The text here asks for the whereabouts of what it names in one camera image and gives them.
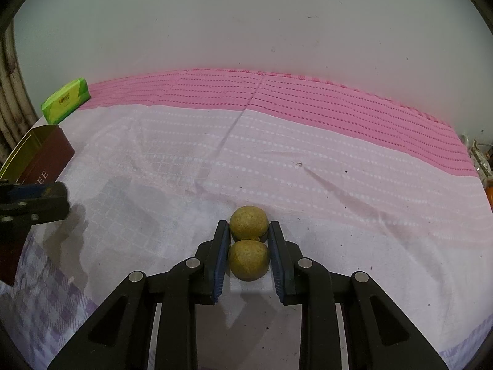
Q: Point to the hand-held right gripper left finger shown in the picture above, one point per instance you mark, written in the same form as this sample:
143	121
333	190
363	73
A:
217	266

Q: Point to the bamboo furniture frame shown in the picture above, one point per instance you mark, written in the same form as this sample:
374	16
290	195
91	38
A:
11	96

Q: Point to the maroon and gold tin box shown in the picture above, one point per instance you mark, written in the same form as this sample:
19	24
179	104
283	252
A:
50	150

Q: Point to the orange plastic bag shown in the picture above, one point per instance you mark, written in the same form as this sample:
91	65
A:
490	196

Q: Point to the green tissue packet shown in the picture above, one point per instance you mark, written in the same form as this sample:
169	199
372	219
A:
65	100

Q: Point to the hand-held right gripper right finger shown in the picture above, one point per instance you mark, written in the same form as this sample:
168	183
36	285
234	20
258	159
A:
278	266

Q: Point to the crumpled foil wrapper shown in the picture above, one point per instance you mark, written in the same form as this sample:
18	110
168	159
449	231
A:
477	158

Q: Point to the tan longan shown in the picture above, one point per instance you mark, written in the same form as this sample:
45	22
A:
248	260
248	222

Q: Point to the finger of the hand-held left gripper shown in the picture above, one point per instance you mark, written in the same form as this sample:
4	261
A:
42	210
34	191

